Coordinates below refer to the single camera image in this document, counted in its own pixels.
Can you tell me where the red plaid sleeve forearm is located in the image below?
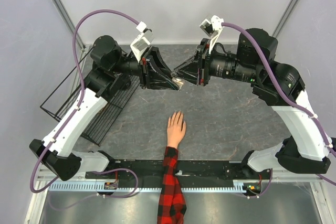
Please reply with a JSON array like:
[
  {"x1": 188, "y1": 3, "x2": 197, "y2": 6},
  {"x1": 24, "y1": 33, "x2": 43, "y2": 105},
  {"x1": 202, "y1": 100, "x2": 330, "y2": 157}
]
[{"x1": 157, "y1": 147, "x2": 187, "y2": 224}]

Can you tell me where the aluminium corner post right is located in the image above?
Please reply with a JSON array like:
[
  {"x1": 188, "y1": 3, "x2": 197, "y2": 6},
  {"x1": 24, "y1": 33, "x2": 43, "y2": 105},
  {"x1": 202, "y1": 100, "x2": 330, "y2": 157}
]
[{"x1": 272, "y1": 0, "x2": 300, "y2": 38}]

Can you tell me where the black wire basket rack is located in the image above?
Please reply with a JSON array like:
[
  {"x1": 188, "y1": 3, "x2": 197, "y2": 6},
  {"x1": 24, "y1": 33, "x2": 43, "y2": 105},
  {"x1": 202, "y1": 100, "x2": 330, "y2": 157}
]
[{"x1": 39, "y1": 48, "x2": 141, "y2": 147}]

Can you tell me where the mannequin hand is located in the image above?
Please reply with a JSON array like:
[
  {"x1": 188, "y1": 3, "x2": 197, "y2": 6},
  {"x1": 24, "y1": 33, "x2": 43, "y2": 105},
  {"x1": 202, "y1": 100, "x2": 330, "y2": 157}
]
[{"x1": 166, "y1": 111, "x2": 186, "y2": 149}]

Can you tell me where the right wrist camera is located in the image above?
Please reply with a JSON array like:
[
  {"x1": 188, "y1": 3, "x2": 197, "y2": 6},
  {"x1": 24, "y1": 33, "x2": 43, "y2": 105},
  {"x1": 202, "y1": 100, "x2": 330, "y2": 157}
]
[{"x1": 199, "y1": 15, "x2": 224, "y2": 54}]

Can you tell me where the aluminium corner post left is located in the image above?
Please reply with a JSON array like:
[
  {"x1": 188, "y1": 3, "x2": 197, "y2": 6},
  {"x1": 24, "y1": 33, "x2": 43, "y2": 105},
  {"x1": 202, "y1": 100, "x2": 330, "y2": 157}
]
[{"x1": 35, "y1": 0, "x2": 87, "y2": 50}]

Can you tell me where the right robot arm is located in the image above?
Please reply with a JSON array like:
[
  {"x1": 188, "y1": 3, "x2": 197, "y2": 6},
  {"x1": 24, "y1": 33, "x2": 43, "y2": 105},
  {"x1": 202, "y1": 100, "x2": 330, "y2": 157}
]
[{"x1": 173, "y1": 28, "x2": 335, "y2": 179}]

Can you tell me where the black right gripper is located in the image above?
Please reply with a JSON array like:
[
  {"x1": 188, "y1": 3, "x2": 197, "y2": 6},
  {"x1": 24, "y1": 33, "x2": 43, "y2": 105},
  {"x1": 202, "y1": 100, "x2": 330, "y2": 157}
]
[{"x1": 172, "y1": 38, "x2": 260, "y2": 87}]

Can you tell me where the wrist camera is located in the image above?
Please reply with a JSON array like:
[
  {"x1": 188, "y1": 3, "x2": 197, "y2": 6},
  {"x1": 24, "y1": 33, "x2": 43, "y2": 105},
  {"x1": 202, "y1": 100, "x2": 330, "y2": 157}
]
[
  {"x1": 199, "y1": 15, "x2": 224, "y2": 54},
  {"x1": 130, "y1": 22, "x2": 154, "y2": 62}
]

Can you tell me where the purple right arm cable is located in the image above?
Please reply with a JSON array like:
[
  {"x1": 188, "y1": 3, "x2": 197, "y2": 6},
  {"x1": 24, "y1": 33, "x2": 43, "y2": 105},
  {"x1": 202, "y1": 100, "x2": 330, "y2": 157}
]
[{"x1": 222, "y1": 22, "x2": 336, "y2": 200}]

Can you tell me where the nail polish bottle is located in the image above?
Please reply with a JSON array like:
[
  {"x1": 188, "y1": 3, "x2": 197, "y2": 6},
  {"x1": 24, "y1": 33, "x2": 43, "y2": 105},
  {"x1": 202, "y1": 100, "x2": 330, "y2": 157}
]
[{"x1": 172, "y1": 77, "x2": 184, "y2": 90}]

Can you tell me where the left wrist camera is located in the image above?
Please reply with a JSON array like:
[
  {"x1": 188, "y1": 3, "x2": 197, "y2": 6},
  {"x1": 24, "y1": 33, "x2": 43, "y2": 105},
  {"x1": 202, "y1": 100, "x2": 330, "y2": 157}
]
[{"x1": 130, "y1": 22, "x2": 154, "y2": 62}]

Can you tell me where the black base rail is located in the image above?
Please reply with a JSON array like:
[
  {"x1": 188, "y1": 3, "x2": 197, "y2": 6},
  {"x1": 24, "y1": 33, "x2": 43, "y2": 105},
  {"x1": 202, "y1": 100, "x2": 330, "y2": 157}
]
[{"x1": 85, "y1": 157, "x2": 272, "y2": 189}]

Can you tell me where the aluminium slotted rail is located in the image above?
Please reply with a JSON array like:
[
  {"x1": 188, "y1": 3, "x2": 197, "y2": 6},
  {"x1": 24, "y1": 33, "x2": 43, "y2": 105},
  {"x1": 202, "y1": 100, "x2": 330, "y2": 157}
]
[{"x1": 49, "y1": 181, "x2": 263, "y2": 193}]

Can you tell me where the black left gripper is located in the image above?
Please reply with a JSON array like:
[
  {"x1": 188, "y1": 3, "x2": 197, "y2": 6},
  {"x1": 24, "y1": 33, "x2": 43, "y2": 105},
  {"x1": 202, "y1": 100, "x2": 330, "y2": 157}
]
[{"x1": 111, "y1": 45, "x2": 181, "y2": 90}]

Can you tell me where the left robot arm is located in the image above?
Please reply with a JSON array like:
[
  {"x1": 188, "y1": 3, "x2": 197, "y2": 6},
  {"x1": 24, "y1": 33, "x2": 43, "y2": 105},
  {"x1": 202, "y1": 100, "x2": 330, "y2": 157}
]
[{"x1": 29, "y1": 35, "x2": 183, "y2": 181}]

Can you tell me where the aluminium corner post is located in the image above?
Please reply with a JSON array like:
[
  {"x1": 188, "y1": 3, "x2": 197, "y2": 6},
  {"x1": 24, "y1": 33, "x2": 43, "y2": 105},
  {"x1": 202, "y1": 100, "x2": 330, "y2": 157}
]
[
  {"x1": 35, "y1": 0, "x2": 87, "y2": 50},
  {"x1": 272, "y1": 0, "x2": 300, "y2": 38}
]

